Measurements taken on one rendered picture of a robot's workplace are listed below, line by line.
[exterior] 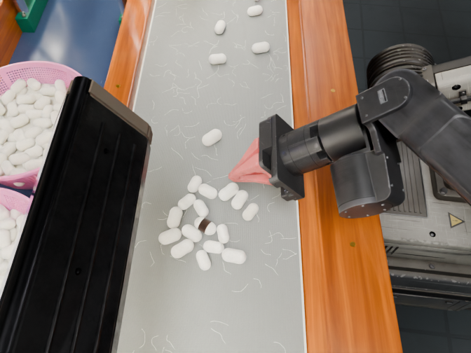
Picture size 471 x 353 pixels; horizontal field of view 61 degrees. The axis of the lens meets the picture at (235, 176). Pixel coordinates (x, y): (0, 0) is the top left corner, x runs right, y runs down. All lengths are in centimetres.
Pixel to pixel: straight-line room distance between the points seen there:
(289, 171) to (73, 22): 76
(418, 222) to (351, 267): 44
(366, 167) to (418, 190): 61
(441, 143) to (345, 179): 10
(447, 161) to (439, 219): 64
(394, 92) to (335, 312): 30
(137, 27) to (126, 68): 12
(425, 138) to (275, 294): 31
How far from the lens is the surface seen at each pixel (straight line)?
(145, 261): 63
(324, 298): 59
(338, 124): 48
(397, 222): 100
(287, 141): 50
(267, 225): 64
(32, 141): 80
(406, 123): 43
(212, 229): 61
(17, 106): 88
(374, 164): 45
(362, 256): 62
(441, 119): 42
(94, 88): 31
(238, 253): 60
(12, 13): 111
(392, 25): 226
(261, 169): 51
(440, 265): 113
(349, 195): 45
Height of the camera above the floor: 132
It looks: 59 degrees down
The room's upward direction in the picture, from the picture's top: straight up
